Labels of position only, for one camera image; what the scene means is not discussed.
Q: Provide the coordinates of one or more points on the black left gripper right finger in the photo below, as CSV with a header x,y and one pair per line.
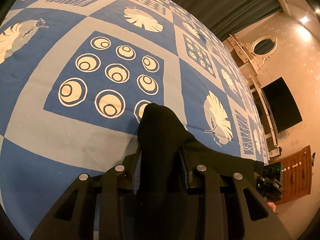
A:
x,y
228,207

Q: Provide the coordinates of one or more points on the blue patterned bed sheet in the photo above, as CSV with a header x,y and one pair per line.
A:
x,y
76,76

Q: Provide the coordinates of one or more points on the white oval vanity mirror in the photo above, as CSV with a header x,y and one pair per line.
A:
x,y
262,48

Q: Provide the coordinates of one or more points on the person's hand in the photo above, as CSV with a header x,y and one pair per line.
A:
x,y
272,206

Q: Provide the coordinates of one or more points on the brown wooden cabinet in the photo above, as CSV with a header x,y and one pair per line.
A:
x,y
297,175

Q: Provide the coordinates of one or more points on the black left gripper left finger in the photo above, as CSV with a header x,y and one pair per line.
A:
x,y
91,207

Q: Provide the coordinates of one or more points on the white tv stand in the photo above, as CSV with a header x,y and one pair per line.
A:
x,y
266,119

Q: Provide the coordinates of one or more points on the black pants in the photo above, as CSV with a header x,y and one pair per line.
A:
x,y
161,196

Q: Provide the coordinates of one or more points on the black television screen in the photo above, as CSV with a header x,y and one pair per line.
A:
x,y
282,105

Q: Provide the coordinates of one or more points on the black device with lenses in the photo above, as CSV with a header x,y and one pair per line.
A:
x,y
271,179

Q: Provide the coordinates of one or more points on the white dressing table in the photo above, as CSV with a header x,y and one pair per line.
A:
x,y
245,60

